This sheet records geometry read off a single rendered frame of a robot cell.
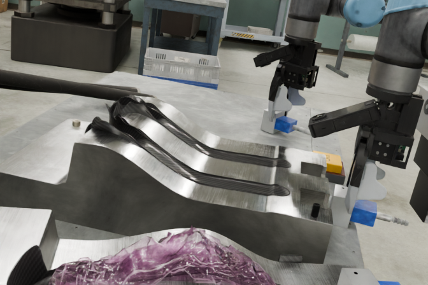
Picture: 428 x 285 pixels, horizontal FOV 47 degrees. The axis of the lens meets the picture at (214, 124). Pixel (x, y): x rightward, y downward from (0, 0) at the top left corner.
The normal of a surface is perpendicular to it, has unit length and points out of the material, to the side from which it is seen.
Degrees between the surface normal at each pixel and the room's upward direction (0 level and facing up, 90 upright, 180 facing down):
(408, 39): 114
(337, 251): 0
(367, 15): 90
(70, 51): 90
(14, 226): 0
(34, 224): 0
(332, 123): 90
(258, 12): 90
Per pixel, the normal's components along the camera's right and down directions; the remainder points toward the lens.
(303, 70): -0.57, 0.20
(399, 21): -0.74, 0.08
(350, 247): 0.15, -0.93
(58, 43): 0.03, 0.34
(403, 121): -0.29, 0.28
